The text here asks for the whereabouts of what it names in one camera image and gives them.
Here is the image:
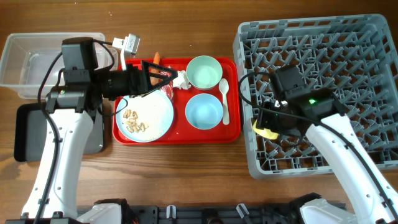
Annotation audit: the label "red snack wrapper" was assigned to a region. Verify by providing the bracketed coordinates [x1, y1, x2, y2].
[159, 71, 174, 100]

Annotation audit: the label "orange carrot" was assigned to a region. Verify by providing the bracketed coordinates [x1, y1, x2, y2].
[149, 52, 161, 88]

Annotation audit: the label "white tissue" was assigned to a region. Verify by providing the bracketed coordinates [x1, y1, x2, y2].
[172, 70, 191, 90]

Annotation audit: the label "yellow cup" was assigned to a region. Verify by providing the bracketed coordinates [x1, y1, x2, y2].
[252, 120, 279, 140]

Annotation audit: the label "large light blue plate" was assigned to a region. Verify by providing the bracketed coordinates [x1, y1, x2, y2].
[115, 90, 174, 143]

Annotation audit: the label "mint green bowl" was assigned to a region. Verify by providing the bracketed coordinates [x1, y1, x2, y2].
[186, 55, 223, 90]

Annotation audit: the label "peanut shells food scraps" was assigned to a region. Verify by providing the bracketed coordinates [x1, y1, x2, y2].
[122, 109, 149, 133]

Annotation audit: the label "light blue small bowl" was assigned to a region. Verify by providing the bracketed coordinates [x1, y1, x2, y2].
[185, 93, 223, 130]

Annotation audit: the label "white plastic spoon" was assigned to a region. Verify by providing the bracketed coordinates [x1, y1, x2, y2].
[219, 78, 230, 125]

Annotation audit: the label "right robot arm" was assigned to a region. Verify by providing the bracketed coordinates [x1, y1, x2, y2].
[256, 65, 397, 223]

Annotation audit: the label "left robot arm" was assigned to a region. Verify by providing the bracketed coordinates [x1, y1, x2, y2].
[17, 37, 178, 223]

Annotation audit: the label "grey dishwasher rack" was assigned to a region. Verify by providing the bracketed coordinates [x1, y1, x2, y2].
[233, 14, 397, 169]

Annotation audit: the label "red serving tray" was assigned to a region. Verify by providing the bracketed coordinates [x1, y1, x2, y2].
[112, 57, 241, 146]

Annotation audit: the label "black tray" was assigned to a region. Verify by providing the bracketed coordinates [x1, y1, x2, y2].
[14, 103, 104, 162]

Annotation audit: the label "clear plastic bin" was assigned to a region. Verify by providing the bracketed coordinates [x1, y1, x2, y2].
[1, 32, 105, 99]

